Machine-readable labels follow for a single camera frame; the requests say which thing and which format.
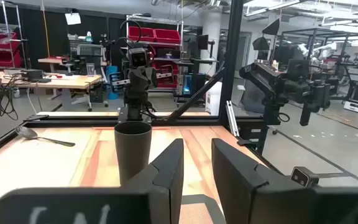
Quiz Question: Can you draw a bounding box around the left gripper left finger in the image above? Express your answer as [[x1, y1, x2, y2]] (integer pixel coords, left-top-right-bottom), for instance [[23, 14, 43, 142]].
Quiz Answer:
[[0, 138, 185, 224]]

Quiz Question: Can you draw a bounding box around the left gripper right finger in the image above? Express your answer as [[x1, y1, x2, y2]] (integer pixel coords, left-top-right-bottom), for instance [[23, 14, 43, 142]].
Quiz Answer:
[[211, 138, 358, 224]]

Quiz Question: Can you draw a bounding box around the black-handled metal spoon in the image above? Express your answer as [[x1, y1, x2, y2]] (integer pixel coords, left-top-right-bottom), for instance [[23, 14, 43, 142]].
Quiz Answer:
[[14, 125, 76, 147]]

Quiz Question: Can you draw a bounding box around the blue barrel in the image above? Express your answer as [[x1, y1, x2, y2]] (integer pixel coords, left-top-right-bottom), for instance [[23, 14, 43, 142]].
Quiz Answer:
[[105, 65, 119, 101]]

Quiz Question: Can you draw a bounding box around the red storage bin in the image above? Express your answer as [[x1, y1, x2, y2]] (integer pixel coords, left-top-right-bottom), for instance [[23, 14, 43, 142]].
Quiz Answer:
[[127, 26, 156, 43], [154, 28, 181, 44]]

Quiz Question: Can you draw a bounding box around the tall dark tumbler cup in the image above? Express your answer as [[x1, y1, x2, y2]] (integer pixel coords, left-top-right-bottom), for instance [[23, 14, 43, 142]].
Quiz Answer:
[[114, 121, 153, 187]]

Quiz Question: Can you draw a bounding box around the silver aluminium bar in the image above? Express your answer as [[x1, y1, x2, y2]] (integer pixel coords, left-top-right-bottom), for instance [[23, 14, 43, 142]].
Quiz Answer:
[[225, 100, 240, 138]]

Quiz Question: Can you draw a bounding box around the white round pillar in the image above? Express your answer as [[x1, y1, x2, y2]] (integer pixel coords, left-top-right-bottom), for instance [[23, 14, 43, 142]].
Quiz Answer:
[[198, 11, 223, 77]]

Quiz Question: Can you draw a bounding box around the wooden workbench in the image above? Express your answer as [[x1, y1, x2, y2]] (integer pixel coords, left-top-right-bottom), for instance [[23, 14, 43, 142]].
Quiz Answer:
[[0, 70, 103, 112]]

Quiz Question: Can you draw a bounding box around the white paper sheet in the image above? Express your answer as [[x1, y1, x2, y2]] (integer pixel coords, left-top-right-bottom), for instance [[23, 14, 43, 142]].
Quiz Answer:
[[64, 12, 82, 26]]

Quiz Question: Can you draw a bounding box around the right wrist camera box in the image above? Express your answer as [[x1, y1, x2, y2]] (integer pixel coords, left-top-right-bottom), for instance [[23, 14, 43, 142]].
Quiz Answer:
[[127, 47, 151, 68]]

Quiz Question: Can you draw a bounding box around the metal wire shelf rack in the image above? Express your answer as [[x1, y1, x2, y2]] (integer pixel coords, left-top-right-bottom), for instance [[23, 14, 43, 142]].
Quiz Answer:
[[125, 14, 185, 94]]

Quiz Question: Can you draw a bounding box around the small grey depth camera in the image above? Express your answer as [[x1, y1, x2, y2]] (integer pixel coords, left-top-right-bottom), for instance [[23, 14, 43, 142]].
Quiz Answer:
[[290, 166, 320, 189]]

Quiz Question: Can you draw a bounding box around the black aluminium table frame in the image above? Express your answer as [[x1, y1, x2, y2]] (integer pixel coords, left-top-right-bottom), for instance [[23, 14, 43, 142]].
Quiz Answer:
[[0, 0, 287, 162]]

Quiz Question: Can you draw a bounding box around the black hanging cable bundle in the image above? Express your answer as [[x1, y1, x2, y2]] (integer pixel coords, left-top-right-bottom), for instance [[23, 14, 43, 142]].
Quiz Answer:
[[0, 74, 21, 121]]

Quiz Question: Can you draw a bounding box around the black cage frame station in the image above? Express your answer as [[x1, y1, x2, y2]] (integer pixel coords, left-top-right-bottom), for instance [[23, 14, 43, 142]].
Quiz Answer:
[[280, 27, 358, 102]]

